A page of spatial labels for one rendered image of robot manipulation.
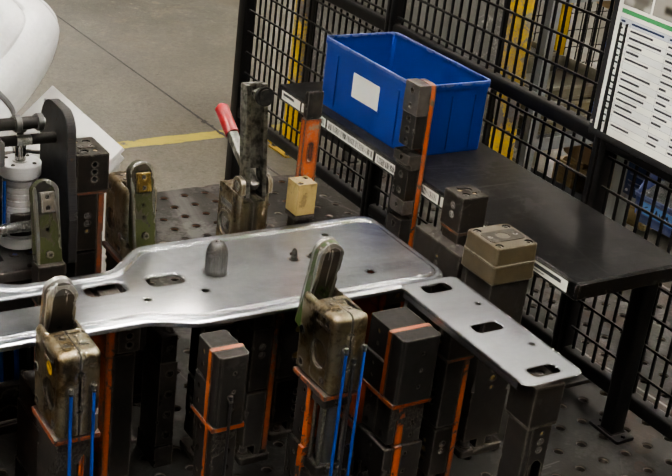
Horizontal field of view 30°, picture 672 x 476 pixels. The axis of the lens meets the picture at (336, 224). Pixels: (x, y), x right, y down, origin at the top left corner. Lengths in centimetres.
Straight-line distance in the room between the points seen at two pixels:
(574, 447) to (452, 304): 41
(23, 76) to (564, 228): 103
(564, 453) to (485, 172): 49
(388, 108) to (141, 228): 57
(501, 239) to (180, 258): 46
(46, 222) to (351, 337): 46
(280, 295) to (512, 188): 56
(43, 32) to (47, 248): 71
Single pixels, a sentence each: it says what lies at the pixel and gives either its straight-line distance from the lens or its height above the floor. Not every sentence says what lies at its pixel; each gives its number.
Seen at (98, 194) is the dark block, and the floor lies 105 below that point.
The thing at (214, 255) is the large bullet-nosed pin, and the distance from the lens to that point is 174.
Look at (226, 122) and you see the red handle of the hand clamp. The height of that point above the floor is 113.
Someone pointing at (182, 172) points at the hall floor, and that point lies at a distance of 474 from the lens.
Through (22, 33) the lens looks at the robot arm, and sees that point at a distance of 239.
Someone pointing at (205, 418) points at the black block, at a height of 89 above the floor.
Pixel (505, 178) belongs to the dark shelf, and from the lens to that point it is 216.
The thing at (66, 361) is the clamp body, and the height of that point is 104.
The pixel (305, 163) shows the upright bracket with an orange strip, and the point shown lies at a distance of 195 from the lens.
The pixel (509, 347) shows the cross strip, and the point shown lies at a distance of 168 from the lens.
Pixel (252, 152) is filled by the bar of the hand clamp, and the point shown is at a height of 111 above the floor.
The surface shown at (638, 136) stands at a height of 118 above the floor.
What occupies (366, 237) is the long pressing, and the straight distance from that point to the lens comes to 192.
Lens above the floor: 179
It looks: 24 degrees down
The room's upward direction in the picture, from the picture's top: 7 degrees clockwise
